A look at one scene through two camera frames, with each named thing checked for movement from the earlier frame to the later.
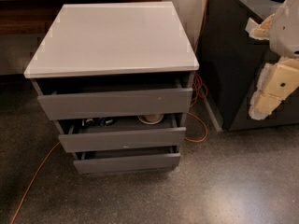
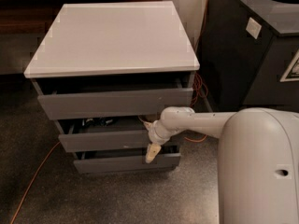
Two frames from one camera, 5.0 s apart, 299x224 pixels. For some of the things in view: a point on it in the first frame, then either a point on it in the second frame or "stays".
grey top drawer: [113, 104] stays
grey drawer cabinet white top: [117, 78] stays
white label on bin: [250, 25] stays
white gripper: [286, 32] → [155, 135]
